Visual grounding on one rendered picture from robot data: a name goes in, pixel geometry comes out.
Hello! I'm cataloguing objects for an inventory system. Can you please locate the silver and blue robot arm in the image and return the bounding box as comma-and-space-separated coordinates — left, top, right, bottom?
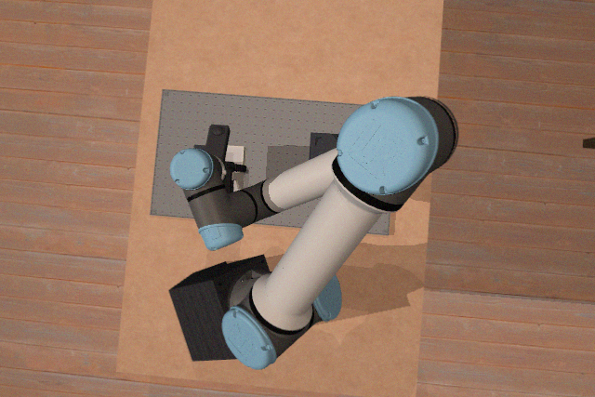
170, 96, 458, 370

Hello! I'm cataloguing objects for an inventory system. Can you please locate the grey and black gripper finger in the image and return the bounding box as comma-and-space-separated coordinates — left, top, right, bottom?
232, 164, 248, 190

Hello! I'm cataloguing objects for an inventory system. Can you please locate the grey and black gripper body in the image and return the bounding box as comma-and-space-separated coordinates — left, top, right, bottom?
222, 161, 234, 193

